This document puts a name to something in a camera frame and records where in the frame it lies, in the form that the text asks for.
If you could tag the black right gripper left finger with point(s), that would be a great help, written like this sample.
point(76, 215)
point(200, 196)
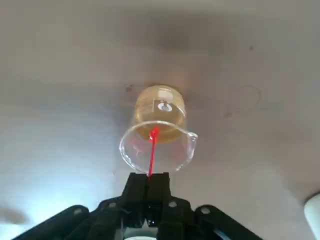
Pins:
point(135, 195)

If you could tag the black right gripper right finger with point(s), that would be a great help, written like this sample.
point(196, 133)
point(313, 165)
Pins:
point(160, 195)

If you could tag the glass beaker with yellow solution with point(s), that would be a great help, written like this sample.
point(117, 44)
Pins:
point(162, 117)

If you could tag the red plastic stirrer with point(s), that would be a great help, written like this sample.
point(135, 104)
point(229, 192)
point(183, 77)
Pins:
point(152, 155)

